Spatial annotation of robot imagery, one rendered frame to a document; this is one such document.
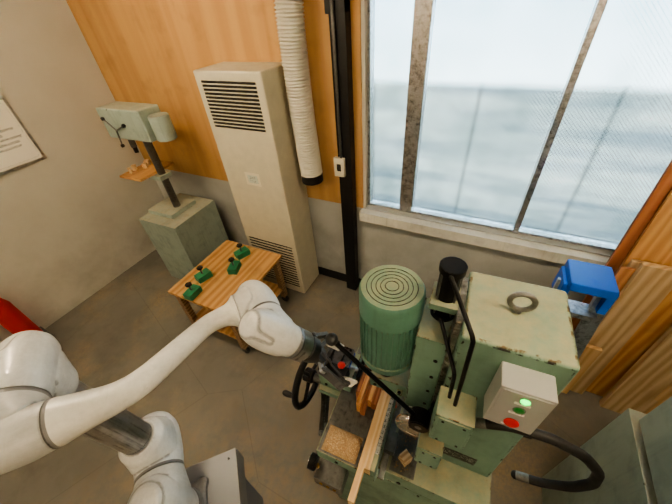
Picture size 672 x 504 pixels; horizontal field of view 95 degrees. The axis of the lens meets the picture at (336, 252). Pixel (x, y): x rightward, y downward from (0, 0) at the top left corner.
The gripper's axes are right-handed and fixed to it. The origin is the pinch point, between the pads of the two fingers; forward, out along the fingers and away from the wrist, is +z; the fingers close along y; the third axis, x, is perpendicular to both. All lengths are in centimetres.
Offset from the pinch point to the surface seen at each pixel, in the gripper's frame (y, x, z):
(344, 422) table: 7.2, -18.5, 18.8
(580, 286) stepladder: -2, 79, 58
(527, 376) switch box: 32, 43, -9
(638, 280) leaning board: -7, 109, 103
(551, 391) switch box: 36, 45, -7
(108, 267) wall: -235, -205, -21
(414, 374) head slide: 13.7, 18.2, 4.0
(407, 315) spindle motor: 10.7, 30.4, -18.3
